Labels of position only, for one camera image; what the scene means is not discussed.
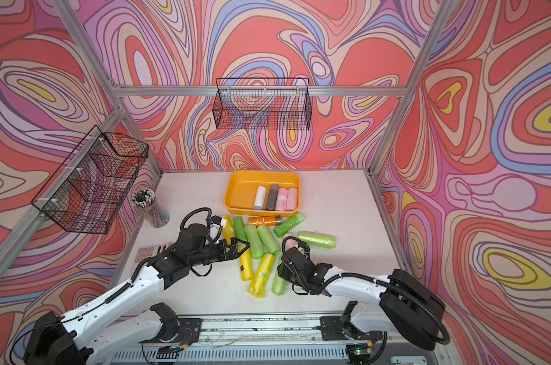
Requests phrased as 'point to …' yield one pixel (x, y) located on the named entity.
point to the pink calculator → (147, 251)
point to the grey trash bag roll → (272, 198)
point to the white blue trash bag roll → (260, 198)
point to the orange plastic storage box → (240, 185)
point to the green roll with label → (289, 225)
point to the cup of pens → (144, 201)
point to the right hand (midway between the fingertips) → (281, 276)
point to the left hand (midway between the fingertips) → (245, 249)
